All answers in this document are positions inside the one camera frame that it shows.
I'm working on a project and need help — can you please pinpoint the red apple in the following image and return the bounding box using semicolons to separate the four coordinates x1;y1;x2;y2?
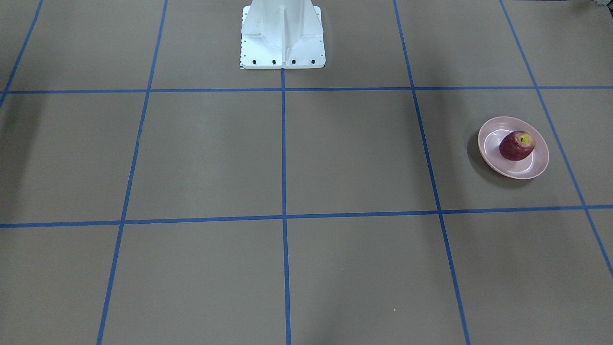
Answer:
499;130;536;161

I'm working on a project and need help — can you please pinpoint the white camera mast base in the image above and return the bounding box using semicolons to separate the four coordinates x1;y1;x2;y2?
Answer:
239;0;326;69

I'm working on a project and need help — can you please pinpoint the pink plate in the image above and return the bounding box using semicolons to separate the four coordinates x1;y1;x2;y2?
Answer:
477;116;550;180

